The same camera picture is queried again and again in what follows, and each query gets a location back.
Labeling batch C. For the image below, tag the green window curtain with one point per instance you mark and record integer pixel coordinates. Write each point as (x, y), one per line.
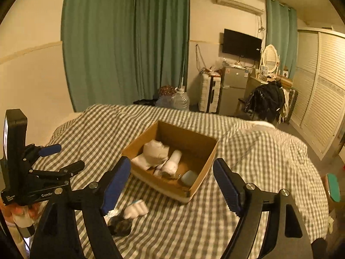
(280, 32)

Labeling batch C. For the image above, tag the grey sock in box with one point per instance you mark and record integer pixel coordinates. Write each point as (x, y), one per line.
(189, 178)

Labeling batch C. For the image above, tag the white louvred wardrobe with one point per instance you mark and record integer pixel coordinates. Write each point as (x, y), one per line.
(320, 91)

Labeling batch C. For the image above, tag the black clothing pile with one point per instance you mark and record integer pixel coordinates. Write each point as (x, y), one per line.
(266, 97)

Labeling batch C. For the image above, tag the white sock with blue stripe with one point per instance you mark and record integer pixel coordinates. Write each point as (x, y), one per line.
(136, 209)

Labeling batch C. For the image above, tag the white suitcase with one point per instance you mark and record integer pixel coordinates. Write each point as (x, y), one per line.
(209, 94)

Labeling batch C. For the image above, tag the crumpled white cloth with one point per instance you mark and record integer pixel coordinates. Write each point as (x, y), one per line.
(156, 151)

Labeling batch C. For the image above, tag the patterned fabric bag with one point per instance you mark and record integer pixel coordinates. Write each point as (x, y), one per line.
(166, 91)

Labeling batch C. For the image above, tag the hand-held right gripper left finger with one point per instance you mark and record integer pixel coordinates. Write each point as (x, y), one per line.
(116, 186)

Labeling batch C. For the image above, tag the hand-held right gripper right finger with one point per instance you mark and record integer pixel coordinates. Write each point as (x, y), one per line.
(227, 188)

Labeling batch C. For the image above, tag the white vanity mirror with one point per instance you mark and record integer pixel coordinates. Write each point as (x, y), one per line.
(269, 58)

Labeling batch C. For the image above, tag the black wall television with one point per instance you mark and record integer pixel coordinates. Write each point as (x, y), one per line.
(241, 44)

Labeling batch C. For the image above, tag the brown cardboard box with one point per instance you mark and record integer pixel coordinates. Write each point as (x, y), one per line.
(200, 167)

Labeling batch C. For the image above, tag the white power strip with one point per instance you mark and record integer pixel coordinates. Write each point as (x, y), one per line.
(236, 65)

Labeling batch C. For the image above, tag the clear water jug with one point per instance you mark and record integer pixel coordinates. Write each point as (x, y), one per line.
(180, 99)

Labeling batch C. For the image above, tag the green flat object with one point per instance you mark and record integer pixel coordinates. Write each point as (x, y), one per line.
(333, 187)

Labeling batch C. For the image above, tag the grey checked blanket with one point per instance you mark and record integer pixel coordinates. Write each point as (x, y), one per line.
(175, 226)

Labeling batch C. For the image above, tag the person's left hand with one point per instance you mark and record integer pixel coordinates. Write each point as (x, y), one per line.
(24, 218)

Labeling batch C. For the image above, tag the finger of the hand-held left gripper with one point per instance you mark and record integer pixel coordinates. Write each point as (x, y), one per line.
(51, 149)
(72, 166)

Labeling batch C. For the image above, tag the orange plastic bag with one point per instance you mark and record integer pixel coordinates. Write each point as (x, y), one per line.
(213, 71)

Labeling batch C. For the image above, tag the rolled white socks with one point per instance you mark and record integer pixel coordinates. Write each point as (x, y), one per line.
(172, 163)

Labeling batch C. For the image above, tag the grey mini fridge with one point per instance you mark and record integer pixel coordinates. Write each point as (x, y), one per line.
(233, 91)

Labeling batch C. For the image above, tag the white air conditioner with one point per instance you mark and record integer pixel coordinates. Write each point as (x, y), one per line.
(238, 1)

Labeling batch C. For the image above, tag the flat white packet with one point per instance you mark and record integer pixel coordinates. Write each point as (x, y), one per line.
(140, 162)

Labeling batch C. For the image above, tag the dark patterned sock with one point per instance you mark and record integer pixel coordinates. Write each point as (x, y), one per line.
(121, 225)

